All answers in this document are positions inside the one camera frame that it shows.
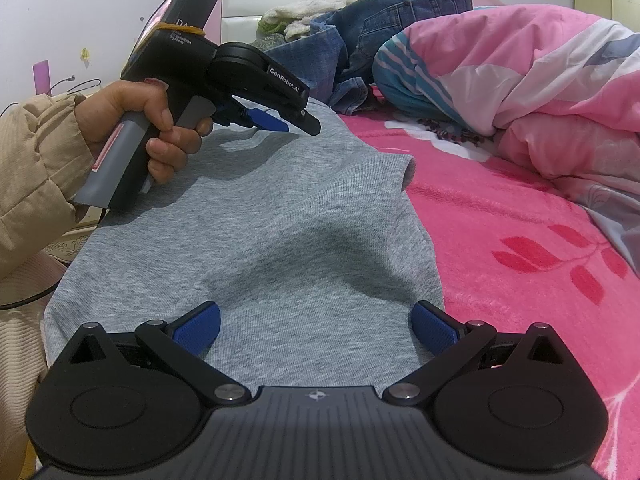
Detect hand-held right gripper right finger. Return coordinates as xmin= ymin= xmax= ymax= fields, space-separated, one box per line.
xmin=382 ymin=301 xmax=575 ymax=405

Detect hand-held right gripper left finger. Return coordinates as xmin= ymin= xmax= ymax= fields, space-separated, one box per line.
xmin=60 ymin=301 xmax=252 ymax=405

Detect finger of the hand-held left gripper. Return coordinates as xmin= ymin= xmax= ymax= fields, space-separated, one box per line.
xmin=227 ymin=102 xmax=290 ymax=134

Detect grey sweatpants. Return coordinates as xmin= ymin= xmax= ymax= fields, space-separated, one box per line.
xmin=42 ymin=97 xmax=446 ymax=396

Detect person's left forearm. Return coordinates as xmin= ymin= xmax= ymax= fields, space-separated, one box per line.
xmin=0 ymin=92 xmax=96 ymax=276

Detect person's left hand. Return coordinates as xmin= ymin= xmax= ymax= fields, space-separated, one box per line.
xmin=75 ymin=80 xmax=213 ymax=186

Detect pink floral blanket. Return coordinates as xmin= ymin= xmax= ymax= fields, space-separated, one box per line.
xmin=335 ymin=85 xmax=640 ymax=480

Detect white knit cloth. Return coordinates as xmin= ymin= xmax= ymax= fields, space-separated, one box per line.
xmin=260 ymin=0 xmax=356 ymax=41

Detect blue jeans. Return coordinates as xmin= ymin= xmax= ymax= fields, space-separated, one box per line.
xmin=262 ymin=0 xmax=473 ymax=116

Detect person's cream ribbed clothing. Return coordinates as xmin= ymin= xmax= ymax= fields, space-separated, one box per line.
xmin=0 ymin=305 xmax=56 ymax=480

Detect pink patterned quilt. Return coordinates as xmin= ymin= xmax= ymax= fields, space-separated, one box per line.
xmin=372 ymin=4 xmax=640 ymax=261

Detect purple wall sticker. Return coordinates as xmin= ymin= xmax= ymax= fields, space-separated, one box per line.
xmin=32 ymin=60 xmax=51 ymax=96

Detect black cable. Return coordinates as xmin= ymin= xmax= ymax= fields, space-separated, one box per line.
xmin=0 ymin=205 xmax=108 ymax=311

